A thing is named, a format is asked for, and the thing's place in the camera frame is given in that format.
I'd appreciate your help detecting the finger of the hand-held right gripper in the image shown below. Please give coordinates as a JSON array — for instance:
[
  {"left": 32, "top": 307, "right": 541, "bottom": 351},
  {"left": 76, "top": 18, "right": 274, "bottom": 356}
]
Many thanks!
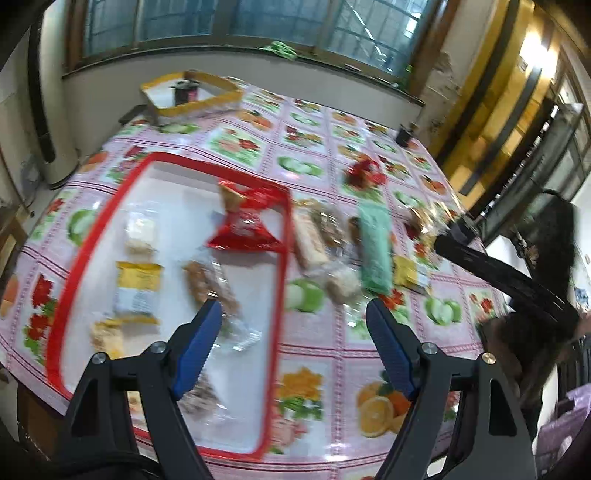
[{"left": 433, "top": 217, "right": 580, "bottom": 335}]

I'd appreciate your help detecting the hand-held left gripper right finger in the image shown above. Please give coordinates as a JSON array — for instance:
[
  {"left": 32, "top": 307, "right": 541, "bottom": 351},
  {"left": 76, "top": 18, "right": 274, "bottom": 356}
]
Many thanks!
[{"left": 365, "top": 298, "right": 539, "bottom": 480}]

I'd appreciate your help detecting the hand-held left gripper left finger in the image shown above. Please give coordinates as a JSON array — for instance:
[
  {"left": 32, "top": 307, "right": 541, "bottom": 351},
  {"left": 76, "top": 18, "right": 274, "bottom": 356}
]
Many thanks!
[{"left": 58, "top": 299, "right": 227, "bottom": 480}]

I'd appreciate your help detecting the brown nut bar clear packet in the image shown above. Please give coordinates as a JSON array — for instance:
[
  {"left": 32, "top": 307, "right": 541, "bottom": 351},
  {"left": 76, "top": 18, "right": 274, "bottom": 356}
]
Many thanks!
[{"left": 182, "top": 258, "right": 262, "bottom": 352}]

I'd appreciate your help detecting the white rice cake packet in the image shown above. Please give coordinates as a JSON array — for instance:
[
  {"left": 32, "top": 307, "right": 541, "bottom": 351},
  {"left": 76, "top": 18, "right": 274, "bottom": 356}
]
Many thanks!
[{"left": 318, "top": 263, "right": 363, "bottom": 305}]

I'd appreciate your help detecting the small brown snack packet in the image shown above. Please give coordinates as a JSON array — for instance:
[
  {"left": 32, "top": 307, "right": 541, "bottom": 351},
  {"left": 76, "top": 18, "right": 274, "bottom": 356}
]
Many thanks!
[{"left": 406, "top": 203, "right": 458, "bottom": 236}]

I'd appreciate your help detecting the mint green snack packet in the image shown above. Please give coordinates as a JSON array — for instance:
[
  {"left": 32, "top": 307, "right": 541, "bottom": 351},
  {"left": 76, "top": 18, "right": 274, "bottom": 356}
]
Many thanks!
[{"left": 358, "top": 200, "right": 395, "bottom": 296}]

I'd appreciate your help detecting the red crinkled snack bag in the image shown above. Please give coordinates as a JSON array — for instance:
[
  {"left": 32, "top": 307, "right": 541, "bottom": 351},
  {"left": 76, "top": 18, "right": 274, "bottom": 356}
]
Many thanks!
[{"left": 206, "top": 180, "right": 293, "bottom": 254}]

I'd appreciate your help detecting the long beige snack packet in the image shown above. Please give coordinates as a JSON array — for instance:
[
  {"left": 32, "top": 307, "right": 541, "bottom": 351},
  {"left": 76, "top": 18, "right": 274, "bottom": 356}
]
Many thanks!
[{"left": 292, "top": 210, "right": 331, "bottom": 273}]

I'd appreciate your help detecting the brown cookie clear packet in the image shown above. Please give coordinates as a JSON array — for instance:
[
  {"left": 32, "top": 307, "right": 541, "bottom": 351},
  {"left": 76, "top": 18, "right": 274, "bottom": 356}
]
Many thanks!
[{"left": 309, "top": 205, "right": 352, "bottom": 250}]

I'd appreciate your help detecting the red rimmed white tray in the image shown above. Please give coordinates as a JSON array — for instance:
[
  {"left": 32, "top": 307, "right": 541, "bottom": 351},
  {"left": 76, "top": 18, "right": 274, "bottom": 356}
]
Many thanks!
[{"left": 45, "top": 152, "right": 295, "bottom": 460}]

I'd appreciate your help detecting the red candy snack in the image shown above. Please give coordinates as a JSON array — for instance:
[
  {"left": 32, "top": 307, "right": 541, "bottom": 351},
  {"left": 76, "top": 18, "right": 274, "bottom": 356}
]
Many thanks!
[{"left": 344, "top": 154, "right": 389, "bottom": 190}]

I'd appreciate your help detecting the seaweed rice cracker packet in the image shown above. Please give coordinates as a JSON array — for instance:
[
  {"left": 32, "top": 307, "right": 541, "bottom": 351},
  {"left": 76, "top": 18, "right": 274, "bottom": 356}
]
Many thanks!
[{"left": 178, "top": 374, "right": 227, "bottom": 418}]

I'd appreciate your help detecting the person in dark clothes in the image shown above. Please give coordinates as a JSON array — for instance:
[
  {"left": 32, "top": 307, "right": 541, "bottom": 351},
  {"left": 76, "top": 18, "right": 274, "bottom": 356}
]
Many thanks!
[{"left": 485, "top": 189, "right": 583, "bottom": 439}]

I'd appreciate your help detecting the yellow and white snack packet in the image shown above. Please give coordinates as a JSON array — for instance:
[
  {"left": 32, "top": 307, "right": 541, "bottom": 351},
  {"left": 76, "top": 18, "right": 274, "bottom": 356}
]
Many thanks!
[{"left": 113, "top": 261, "right": 164, "bottom": 324}]

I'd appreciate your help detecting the small yellow snack packet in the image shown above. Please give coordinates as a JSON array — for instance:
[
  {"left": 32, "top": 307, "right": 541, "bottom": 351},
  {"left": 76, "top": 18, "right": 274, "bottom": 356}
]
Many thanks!
[{"left": 90, "top": 319, "right": 125, "bottom": 361}]

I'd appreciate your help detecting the purple cloth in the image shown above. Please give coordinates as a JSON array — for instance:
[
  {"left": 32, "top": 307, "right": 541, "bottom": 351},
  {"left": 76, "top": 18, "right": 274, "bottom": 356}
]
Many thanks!
[{"left": 531, "top": 388, "right": 591, "bottom": 480}]

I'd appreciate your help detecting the standing air conditioner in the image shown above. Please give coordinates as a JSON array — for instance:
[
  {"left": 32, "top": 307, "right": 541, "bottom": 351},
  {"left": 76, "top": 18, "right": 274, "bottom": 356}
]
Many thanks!
[{"left": 28, "top": 0, "right": 79, "bottom": 188}]

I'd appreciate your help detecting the yellow cardboard box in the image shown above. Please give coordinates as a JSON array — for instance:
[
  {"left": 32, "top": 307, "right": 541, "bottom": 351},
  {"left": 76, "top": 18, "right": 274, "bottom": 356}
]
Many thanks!
[{"left": 141, "top": 70, "right": 245, "bottom": 121}]

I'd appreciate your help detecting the green cloth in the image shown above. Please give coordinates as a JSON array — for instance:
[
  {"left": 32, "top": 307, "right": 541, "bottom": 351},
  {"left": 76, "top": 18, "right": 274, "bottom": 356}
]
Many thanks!
[{"left": 265, "top": 41, "right": 300, "bottom": 60}]

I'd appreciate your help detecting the barred window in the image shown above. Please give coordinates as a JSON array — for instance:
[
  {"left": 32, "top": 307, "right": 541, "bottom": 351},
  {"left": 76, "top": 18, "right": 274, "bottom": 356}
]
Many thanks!
[{"left": 69, "top": 0, "right": 439, "bottom": 79}]

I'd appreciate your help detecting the yellow door frame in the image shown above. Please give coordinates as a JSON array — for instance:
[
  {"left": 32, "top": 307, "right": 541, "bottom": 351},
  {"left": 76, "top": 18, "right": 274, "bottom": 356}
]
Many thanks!
[{"left": 434, "top": 0, "right": 591, "bottom": 217}]

